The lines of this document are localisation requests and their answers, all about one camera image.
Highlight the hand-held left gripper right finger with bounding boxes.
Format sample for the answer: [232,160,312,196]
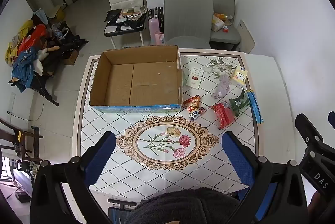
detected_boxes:
[221,131,308,224]

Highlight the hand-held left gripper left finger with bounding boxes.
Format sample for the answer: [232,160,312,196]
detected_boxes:
[30,131,117,224]

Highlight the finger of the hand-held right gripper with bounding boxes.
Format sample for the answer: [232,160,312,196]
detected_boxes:
[328,111,335,133]
[295,113,325,148]

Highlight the red packet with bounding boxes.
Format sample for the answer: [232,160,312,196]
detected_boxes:
[209,101,235,130]

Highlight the long blue packet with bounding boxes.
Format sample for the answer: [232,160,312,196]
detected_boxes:
[246,89,264,125]

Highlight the green packet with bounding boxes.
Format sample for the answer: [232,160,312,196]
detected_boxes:
[229,89,251,117]

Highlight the panda snack packet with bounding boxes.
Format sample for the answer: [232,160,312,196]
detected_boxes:
[189,107,205,122]

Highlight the orange snack packet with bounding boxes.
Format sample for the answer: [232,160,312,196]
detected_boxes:
[182,95,201,112]

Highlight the purple sock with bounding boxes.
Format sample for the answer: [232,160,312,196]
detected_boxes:
[211,74,230,99]

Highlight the white bear tissue pack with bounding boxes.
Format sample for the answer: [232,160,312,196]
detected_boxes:
[230,65,249,88]

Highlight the white paper packet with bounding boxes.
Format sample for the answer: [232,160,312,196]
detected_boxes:
[185,66,206,89]

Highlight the dark fleece clothing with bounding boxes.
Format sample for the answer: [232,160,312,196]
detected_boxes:
[126,187,241,224]

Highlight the dark wooden chair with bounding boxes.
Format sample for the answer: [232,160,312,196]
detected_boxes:
[0,118,44,165]

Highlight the small floor cardboard box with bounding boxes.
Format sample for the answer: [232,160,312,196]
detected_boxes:
[64,49,79,66]

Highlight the white board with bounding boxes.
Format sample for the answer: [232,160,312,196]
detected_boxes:
[236,20,255,54]

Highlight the white tan plush toy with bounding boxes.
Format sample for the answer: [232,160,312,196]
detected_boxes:
[33,46,60,75]

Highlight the blue jacket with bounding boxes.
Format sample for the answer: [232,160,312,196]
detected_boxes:
[12,47,40,94]

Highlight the small grey chair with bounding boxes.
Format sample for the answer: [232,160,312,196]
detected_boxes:
[203,0,241,51]

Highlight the pink gift bag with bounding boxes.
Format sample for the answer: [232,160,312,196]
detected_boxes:
[154,32,165,46]

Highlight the black bag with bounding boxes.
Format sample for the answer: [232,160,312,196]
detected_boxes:
[104,10,149,37]

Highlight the red plastic bag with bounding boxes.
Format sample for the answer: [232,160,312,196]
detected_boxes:
[18,24,48,56]

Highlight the white plastic bag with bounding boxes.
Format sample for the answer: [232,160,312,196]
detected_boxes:
[211,15,225,32]

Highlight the pink suitcase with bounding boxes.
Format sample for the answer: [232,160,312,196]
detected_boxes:
[148,7,165,45]

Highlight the yellow cloth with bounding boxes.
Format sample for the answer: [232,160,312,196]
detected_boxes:
[5,19,34,67]

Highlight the stack of papers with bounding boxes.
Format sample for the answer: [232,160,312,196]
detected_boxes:
[120,6,147,21]

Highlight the large grey chair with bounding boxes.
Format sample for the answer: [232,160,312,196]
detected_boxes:
[164,0,214,50]

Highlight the black floor cable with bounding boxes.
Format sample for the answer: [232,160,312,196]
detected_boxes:
[6,101,45,121]

